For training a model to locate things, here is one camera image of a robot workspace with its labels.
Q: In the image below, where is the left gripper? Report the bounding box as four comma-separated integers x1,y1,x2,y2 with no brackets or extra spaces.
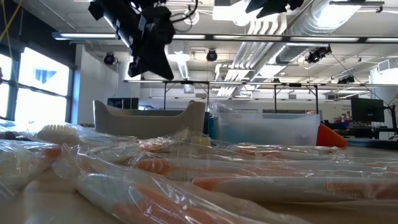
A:
88,0,177,81

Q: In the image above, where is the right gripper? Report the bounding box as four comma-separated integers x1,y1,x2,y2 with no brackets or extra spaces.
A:
244,0,305,19

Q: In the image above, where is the long linear ceiling light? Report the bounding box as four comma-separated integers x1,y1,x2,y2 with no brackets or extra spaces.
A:
51,30,398,44

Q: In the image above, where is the black ceiling spotlight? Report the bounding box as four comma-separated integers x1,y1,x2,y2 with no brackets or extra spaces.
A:
205,48,219,62
103,52,116,66

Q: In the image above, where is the grey translucent plastic bin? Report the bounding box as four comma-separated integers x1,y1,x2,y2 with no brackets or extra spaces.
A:
93,100,206,141

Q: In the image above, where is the teal plastic bin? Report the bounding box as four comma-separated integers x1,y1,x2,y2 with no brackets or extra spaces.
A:
207,114,216,140

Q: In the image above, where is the large window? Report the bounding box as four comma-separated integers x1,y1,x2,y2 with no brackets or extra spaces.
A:
0,46,72,123

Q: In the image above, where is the clear plastic bin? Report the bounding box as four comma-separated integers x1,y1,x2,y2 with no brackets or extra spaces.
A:
214,111,321,147

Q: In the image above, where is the black computer monitor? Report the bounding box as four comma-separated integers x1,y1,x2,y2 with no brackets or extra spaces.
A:
350,96,386,123

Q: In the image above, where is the orange bin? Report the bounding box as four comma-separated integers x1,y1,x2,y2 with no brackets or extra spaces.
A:
316,122,348,147

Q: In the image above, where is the silver ventilation duct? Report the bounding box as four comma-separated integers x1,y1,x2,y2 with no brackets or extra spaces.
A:
273,0,363,65

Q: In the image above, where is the white coiled cable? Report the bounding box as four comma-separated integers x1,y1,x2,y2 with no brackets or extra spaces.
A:
182,8,201,26

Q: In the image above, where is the black ceiling camera cluster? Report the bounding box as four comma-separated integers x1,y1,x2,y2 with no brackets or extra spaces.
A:
304,44,333,64

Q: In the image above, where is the black workstation frame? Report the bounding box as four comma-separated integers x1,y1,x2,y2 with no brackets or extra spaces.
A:
123,79,398,114

